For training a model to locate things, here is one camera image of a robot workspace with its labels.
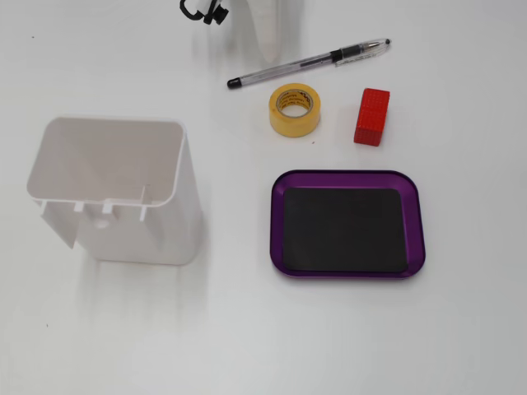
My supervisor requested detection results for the yellow tape roll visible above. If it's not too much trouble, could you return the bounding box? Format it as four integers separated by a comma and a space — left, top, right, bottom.
268, 82, 321, 138

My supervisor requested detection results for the red textured block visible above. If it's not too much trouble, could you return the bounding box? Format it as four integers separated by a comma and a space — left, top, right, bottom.
353, 87, 391, 146

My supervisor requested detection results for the purple metal tray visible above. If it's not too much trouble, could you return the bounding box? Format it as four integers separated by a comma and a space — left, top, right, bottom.
269, 169, 427, 281

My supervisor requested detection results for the black tray mat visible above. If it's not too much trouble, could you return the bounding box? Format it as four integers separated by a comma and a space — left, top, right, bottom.
282, 187, 408, 273

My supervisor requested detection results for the clear black ballpoint pen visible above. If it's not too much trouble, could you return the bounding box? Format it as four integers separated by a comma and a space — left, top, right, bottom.
226, 38, 393, 91

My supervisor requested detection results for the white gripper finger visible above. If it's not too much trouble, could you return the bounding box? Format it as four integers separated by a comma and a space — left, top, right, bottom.
246, 0, 286, 63

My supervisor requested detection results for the white plastic box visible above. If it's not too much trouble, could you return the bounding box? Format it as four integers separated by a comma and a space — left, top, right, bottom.
26, 116, 203, 267

